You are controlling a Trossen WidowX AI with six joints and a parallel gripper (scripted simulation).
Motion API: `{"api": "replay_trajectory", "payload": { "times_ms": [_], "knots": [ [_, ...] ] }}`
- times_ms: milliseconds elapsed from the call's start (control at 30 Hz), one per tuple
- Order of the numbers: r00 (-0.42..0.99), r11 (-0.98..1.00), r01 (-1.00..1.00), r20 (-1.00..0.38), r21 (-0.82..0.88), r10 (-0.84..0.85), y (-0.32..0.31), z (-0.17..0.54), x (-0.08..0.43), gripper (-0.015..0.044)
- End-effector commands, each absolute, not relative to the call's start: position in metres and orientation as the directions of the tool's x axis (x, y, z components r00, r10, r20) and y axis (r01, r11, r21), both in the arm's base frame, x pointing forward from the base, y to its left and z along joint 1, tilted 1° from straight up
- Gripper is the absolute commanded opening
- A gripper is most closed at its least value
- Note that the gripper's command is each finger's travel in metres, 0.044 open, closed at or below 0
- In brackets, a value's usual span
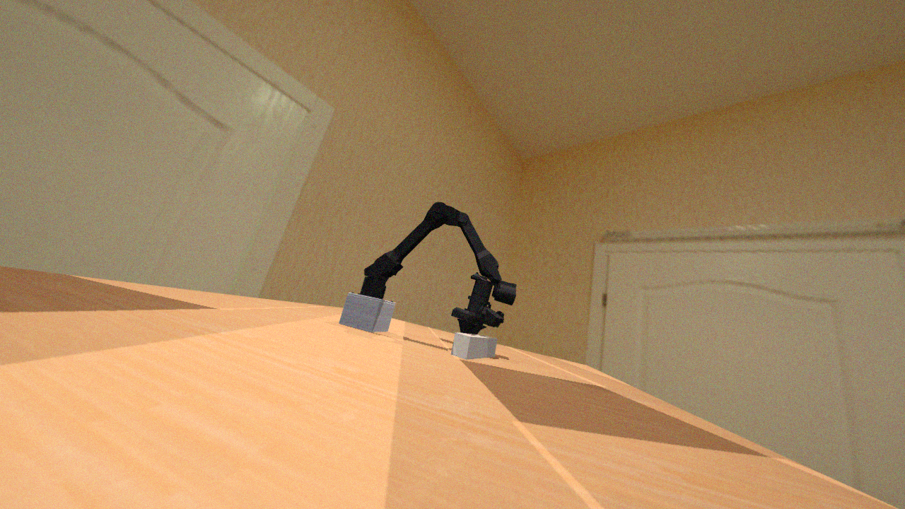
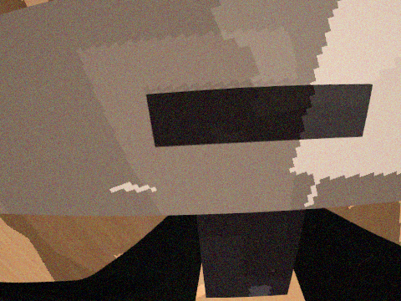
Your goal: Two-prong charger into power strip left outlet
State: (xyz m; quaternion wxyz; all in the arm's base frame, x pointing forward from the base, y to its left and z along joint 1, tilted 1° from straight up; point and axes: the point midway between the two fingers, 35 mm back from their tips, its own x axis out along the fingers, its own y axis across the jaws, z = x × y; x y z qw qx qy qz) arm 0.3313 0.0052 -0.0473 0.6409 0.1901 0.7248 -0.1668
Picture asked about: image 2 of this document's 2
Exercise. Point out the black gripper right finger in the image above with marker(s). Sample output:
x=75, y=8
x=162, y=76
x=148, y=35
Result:
x=339, y=261

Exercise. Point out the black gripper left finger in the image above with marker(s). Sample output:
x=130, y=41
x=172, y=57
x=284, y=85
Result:
x=165, y=265

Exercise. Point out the black two-prong charger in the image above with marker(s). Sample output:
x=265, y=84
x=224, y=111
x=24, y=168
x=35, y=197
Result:
x=248, y=255

